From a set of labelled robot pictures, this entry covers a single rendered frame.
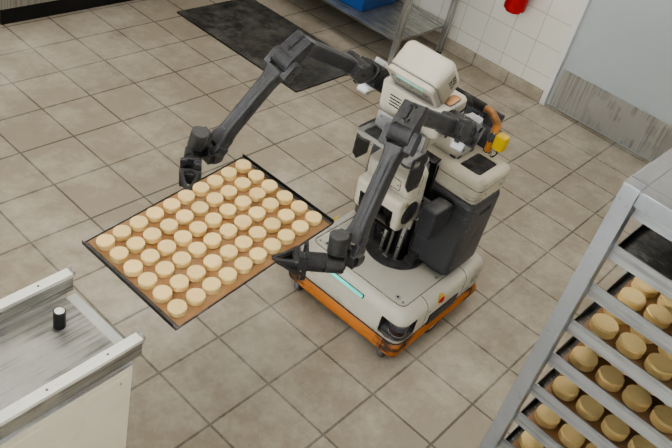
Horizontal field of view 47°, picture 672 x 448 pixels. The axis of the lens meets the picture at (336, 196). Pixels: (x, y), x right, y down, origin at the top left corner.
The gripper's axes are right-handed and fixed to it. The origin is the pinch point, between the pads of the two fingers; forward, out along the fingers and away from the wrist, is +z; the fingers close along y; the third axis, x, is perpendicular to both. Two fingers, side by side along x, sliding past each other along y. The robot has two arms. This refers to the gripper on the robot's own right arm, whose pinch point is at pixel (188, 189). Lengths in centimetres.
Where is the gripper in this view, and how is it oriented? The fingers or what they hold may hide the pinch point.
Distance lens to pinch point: 237.1
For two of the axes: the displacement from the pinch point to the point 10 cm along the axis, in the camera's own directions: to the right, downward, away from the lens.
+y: 1.4, -7.6, -6.4
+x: 9.9, 0.7, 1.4
